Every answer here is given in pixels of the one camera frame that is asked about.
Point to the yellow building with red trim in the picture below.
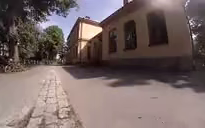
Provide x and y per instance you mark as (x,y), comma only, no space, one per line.
(86,33)

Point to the yellow building with dark base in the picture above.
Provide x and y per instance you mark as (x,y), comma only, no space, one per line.
(141,55)

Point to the grey asphalt ground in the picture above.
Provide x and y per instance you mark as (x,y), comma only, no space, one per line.
(130,103)

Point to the round green tree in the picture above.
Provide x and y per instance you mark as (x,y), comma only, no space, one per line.
(52,41)

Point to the cobblestone strip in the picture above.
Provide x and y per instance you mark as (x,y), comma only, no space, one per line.
(52,100)

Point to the large tree with thick trunk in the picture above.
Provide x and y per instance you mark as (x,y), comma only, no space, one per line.
(12,36)

